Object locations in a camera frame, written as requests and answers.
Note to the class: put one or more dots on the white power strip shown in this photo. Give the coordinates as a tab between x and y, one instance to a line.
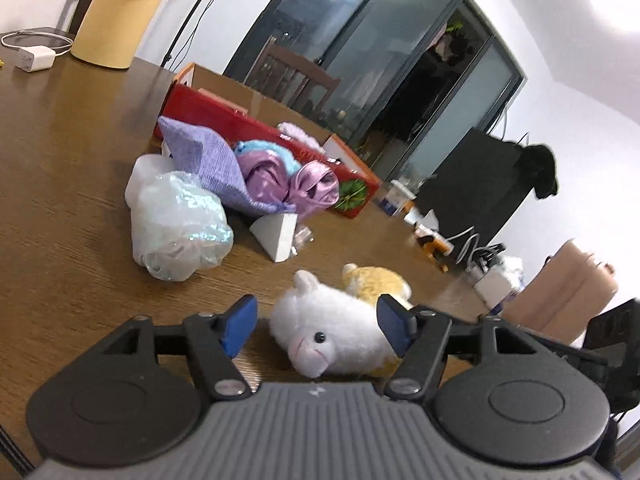
501	283

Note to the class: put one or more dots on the iridescent plastic bag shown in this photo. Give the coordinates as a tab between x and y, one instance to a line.
177	227

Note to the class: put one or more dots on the lavender knit cloth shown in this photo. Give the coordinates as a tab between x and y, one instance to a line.
201	151

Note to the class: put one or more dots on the black monitor back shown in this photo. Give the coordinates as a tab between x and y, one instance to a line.
481	183

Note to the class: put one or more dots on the white yogurt cup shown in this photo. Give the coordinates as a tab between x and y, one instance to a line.
396	198

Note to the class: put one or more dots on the white yellow plush alpaca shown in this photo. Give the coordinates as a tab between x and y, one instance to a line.
326	330

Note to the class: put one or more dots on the brown cardboard box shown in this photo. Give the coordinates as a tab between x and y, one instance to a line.
572	287

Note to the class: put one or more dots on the orange white toy plane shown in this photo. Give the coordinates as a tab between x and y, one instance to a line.
425	228

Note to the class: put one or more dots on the purple satin scrunchie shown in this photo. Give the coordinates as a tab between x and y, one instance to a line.
312	188

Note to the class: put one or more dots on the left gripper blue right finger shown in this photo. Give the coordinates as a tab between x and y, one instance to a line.
398	324

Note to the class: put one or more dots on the lilac fluffy plush slipper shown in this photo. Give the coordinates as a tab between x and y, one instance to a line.
294	133

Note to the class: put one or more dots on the red cardboard box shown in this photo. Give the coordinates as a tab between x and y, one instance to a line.
201	97

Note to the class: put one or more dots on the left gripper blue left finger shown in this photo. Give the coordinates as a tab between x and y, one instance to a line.
237	324

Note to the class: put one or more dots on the white power adapter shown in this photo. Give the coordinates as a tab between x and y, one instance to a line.
35	58

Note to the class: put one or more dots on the light blue fluffy plush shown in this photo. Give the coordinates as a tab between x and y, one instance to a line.
290	162

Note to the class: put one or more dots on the yellow thermos jug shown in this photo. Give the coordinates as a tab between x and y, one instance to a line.
111	32

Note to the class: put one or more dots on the dark wooden chair right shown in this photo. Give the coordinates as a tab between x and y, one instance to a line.
291	79

